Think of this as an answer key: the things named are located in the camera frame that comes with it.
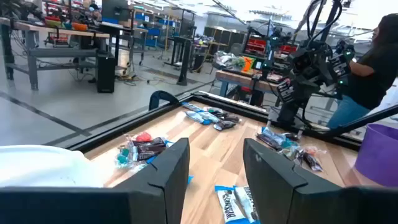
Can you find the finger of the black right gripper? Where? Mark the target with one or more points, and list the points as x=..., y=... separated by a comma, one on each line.
x=291, y=90
x=281, y=91

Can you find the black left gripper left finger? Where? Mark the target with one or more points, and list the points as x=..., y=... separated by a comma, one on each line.
x=149, y=199

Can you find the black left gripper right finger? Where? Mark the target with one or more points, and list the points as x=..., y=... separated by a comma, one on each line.
x=280, y=193

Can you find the dark brown Hershey bar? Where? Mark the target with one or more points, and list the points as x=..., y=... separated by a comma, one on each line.
x=231, y=118
x=151, y=152
x=148, y=143
x=291, y=136
x=312, y=162
x=269, y=142
x=224, y=125

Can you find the red candy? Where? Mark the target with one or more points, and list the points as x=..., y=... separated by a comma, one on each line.
x=143, y=137

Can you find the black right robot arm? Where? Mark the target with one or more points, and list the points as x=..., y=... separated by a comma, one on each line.
x=290, y=115

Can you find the black background robot arm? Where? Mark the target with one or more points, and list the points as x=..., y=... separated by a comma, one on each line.
x=269, y=53

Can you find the teal wrapped candy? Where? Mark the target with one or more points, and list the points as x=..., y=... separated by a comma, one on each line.
x=127, y=151
x=122, y=160

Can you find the green wrapped candy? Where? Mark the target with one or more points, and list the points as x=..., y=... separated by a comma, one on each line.
x=289, y=145
x=214, y=109

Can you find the pink wrapped candy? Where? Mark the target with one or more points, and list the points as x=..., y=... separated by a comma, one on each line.
x=312, y=150

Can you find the white blue Hershey bar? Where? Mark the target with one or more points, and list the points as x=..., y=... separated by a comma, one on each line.
x=168, y=143
x=248, y=202
x=151, y=160
x=273, y=134
x=209, y=116
x=190, y=179
x=192, y=107
x=228, y=207
x=197, y=118

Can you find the orange green package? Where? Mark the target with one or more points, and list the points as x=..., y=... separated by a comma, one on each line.
x=247, y=64

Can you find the wooden table blue legs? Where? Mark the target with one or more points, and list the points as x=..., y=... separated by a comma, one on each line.
x=236, y=79

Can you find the red bin rack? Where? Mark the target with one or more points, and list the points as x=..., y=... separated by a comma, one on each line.
x=256, y=46

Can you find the person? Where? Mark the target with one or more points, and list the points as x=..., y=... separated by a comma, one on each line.
x=373, y=81
x=94, y=12

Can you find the purple plastic bucket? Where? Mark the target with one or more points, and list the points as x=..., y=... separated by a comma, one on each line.
x=379, y=152

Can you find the white skull bucket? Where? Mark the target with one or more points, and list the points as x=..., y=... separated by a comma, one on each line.
x=46, y=166

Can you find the black computer tower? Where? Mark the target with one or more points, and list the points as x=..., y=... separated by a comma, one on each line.
x=105, y=74

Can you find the blue bin shelf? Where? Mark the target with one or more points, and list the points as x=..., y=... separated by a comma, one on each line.
x=154, y=31

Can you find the grey metal workbench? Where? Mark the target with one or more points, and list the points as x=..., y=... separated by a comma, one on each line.
x=62, y=52

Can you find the orange bowl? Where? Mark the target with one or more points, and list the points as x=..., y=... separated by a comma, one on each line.
x=80, y=27

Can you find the black pedestal table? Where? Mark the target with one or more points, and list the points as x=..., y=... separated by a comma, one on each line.
x=185, y=62

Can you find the black frame bracket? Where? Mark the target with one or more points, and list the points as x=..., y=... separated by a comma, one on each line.
x=163, y=97

